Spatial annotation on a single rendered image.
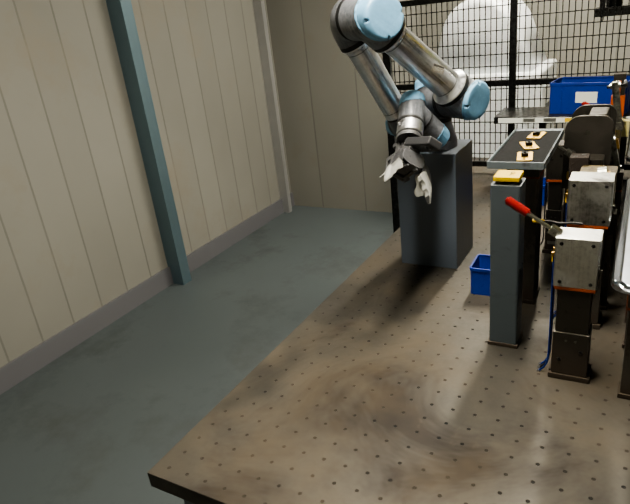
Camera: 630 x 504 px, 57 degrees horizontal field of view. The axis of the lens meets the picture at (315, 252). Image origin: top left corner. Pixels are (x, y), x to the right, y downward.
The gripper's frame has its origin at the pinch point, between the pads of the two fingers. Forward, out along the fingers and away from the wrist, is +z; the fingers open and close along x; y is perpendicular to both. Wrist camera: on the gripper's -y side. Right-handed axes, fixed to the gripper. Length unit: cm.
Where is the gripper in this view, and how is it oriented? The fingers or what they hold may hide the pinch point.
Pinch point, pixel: (409, 192)
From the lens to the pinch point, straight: 154.9
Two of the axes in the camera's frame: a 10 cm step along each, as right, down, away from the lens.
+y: -5.1, 3.4, 7.9
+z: -1.4, 8.7, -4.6
